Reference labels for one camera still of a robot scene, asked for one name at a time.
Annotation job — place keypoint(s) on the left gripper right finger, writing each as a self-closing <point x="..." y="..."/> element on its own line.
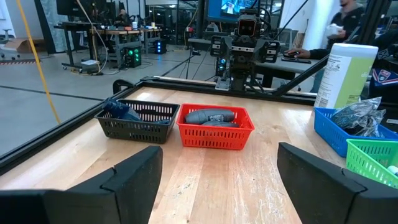
<point x="326" y="199"/>

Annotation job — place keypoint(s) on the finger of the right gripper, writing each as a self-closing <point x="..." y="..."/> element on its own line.
<point x="221" y="46"/>
<point x="269" y="51"/>

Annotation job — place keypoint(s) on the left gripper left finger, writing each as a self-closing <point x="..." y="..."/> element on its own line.
<point x="93" y="202"/>

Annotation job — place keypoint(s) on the white travel toothpaste tube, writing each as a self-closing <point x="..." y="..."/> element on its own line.
<point x="393" y="170"/>

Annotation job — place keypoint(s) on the black pad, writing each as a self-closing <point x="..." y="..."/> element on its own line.
<point x="371" y="127"/>
<point x="354" y="112"/>

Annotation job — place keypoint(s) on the black robot torso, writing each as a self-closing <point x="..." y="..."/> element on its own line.
<point x="280" y="67"/>

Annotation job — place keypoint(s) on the computer tower blue lights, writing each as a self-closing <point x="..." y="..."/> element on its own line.
<point x="160" y="46"/>
<point x="221" y="67"/>

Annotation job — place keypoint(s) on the person's hand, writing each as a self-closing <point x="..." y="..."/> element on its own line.
<point x="295" y="53"/>

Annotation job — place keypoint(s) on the black keyboard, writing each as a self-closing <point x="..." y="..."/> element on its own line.
<point x="297" y="60"/>

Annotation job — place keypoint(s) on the monitor with blue screen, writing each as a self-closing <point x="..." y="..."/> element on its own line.
<point x="217" y="9"/>

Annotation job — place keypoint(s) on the green plastic basket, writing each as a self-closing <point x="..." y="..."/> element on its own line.
<point x="367" y="158"/>

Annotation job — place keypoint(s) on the blue plastic basket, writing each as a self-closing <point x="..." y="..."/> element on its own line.
<point x="329" y="137"/>

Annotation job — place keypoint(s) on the black plastic basket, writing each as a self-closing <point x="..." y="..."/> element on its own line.
<point x="136" y="133"/>

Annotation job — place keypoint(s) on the wipes canister white lid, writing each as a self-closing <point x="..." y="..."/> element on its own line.
<point x="348" y="77"/>

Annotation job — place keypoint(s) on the person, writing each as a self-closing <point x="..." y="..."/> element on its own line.
<point x="348" y="21"/>
<point x="123" y="18"/>
<point x="385" y="43"/>

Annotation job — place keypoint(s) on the computer tower green lights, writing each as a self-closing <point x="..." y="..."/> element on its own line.
<point x="133" y="57"/>

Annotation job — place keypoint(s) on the red plastic basket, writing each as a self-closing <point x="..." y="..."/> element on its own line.
<point x="214" y="138"/>

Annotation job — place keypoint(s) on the wooden top desk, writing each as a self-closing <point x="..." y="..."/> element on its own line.
<point x="124" y="32"/>

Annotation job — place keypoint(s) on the black monitor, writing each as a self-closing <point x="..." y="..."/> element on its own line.
<point x="77" y="6"/>

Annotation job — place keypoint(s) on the brown cardboard box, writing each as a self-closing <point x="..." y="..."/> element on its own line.
<point x="21" y="45"/>

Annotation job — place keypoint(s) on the grey office chair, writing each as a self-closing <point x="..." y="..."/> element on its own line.
<point x="6" y="34"/>

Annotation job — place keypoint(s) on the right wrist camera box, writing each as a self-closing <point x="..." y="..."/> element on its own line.
<point x="247" y="27"/>

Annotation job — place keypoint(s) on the black metal table frame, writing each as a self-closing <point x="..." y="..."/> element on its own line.
<point x="192" y="87"/>

